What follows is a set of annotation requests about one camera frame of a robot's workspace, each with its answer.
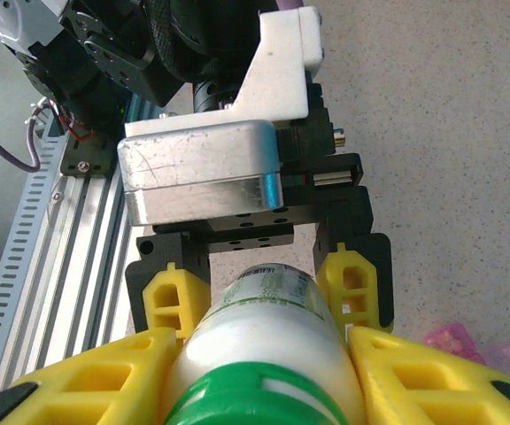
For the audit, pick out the white pill bottle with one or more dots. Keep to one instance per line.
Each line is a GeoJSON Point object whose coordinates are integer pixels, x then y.
{"type": "Point", "coordinates": [268, 327]}

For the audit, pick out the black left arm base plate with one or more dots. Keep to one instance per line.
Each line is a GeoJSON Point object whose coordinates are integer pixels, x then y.
{"type": "Point", "coordinates": [89, 155]}

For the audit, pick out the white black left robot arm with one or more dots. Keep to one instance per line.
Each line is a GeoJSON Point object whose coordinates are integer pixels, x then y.
{"type": "Point", "coordinates": [82, 66]}

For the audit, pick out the green bottle cap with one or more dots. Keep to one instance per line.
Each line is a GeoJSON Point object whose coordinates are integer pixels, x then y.
{"type": "Point", "coordinates": [255, 398]}

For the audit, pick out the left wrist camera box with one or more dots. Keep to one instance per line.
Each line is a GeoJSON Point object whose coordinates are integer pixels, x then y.
{"type": "Point", "coordinates": [202, 168]}

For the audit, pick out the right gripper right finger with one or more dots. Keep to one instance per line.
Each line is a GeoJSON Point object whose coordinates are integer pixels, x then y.
{"type": "Point", "coordinates": [436, 389]}

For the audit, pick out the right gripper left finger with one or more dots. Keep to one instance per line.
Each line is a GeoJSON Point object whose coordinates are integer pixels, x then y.
{"type": "Point", "coordinates": [82, 385]}

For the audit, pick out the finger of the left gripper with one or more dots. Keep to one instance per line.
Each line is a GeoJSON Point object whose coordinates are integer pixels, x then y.
{"type": "Point", "coordinates": [361, 283]}
{"type": "Point", "coordinates": [166, 292]}

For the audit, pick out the pink clear pill organizer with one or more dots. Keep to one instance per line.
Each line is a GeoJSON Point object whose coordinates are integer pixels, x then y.
{"type": "Point", "coordinates": [452, 341]}

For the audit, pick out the aluminium mounting rail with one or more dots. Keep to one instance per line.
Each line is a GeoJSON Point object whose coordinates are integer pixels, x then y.
{"type": "Point", "coordinates": [87, 248]}

